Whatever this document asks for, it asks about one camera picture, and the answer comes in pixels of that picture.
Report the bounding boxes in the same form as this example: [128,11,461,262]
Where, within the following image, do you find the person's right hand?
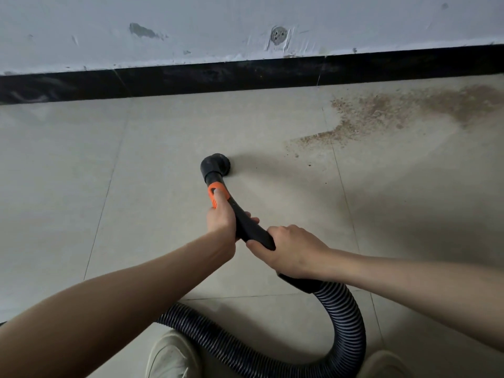
[246,224,335,280]

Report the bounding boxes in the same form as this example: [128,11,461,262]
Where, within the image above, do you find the person's left hand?
[205,193,261,260]

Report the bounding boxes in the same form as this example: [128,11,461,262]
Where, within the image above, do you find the black vacuum hose with handle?
[156,153,367,378]

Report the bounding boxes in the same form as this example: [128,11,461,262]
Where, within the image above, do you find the brown sawdust dirt patch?
[291,84,504,150]

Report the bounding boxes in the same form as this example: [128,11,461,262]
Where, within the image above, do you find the person's right forearm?
[327,249,504,351]

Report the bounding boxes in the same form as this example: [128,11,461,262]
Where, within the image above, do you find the person's left forearm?
[0,230,236,378]

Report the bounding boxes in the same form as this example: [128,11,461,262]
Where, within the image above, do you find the tiled floor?
[0,75,504,378]

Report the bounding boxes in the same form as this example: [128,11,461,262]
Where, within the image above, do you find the grey shoe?
[358,350,414,378]
[145,330,204,378]

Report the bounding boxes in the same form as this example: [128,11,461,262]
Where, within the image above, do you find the round grey wall outlet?
[269,26,289,46]

